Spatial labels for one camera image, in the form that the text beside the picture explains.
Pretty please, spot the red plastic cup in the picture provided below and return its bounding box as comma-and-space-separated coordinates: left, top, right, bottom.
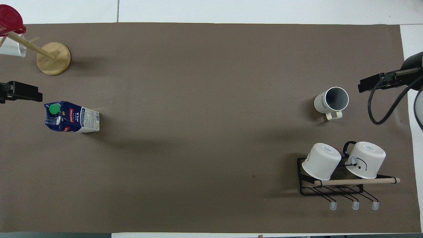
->
0, 4, 26, 37

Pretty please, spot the blue milk carton green cap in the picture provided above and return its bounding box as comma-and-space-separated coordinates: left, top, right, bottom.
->
44, 101, 100, 134

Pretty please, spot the plain white cup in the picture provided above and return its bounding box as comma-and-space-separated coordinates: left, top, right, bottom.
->
0, 34, 27, 58

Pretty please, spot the black cable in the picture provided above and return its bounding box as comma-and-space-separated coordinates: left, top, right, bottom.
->
368, 73, 423, 132

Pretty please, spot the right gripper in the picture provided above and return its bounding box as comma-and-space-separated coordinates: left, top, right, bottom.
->
402, 51, 423, 91

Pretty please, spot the white cup black line drawing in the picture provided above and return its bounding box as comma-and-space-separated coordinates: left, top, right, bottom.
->
301, 143, 342, 181
343, 141, 386, 179

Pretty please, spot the wooden mug tree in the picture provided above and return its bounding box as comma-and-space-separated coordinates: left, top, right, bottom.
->
0, 31, 71, 76

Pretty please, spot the black wire rack wooden rod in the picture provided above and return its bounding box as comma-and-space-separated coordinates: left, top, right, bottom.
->
297, 155, 401, 211

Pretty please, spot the cream mug grey inside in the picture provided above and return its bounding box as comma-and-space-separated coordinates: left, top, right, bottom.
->
314, 87, 349, 121

